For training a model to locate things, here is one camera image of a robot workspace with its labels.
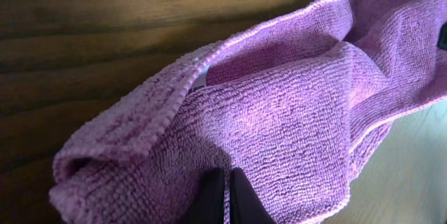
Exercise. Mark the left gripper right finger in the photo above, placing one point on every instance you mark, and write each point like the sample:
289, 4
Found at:
245, 206

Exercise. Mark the purple microfiber cloth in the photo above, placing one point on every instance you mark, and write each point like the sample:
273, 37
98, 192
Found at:
299, 102

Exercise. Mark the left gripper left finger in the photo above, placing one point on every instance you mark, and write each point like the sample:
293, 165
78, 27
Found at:
208, 205

